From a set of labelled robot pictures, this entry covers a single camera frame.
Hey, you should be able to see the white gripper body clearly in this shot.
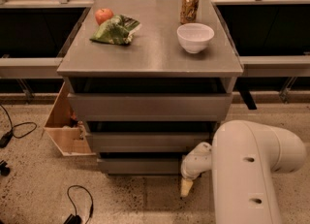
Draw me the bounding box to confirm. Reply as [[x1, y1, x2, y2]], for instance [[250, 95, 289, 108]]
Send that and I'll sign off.
[[180, 142, 212, 180]]

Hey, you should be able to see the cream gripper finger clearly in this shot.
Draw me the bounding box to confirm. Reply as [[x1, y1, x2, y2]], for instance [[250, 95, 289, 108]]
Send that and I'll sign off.
[[180, 178, 193, 198]]

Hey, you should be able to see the grey bottom drawer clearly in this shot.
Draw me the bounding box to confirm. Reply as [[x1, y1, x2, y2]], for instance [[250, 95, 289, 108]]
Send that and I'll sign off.
[[97, 159, 180, 176]]

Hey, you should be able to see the grey drawer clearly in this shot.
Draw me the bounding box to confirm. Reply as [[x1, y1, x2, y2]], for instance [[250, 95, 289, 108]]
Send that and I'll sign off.
[[68, 93, 233, 121], [97, 159, 180, 176], [86, 132, 213, 153]]

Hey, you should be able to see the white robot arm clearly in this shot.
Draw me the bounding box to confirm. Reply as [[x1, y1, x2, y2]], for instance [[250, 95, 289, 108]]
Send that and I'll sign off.
[[180, 120, 307, 224]]

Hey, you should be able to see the grey middle drawer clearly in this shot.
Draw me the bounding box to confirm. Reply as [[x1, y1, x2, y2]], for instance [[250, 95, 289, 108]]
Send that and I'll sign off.
[[86, 132, 213, 153]]

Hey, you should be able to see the grey drawer cabinet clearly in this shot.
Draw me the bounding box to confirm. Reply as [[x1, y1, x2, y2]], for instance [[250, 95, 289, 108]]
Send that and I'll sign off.
[[57, 0, 243, 165]]

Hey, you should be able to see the grey top drawer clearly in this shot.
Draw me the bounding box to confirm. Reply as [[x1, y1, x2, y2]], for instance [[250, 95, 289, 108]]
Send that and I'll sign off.
[[68, 93, 233, 121]]

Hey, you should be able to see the white bowl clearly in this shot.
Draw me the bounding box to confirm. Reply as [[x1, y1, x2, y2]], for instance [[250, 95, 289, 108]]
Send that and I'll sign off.
[[176, 23, 214, 53]]

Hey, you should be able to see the wooden box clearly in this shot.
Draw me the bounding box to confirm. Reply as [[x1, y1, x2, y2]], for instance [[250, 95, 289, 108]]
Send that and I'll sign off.
[[45, 84, 93, 156]]

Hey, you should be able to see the green chip bag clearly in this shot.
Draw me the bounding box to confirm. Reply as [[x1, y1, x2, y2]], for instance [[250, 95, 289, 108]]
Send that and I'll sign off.
[[90, 15, 141, 46]]

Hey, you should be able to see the brown drink can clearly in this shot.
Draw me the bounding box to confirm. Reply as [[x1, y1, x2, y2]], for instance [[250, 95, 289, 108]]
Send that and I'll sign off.
[[180, 0, 199, 24]]

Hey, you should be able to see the red apple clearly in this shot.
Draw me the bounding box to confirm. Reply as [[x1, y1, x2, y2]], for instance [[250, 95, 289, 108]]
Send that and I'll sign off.
[[95, 9, 114, 25]]

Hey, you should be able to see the black object left edge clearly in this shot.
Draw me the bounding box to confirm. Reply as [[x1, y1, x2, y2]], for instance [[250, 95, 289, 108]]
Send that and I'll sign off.
[[0, 160, 11, 176]]

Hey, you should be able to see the grey metal rail frame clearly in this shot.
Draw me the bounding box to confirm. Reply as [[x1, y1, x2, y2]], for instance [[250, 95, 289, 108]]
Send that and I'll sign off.
[[0, 0, 310, 79]]

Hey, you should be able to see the black cable bottom left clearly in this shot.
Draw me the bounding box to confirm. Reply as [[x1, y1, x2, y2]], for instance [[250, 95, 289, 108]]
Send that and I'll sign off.
[[63, 184, 95, 224]]

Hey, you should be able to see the black cable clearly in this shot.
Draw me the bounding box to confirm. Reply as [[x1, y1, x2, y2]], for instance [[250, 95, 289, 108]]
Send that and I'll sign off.
[[0, 104, 38, 148], [63, 184, 95, 224]]

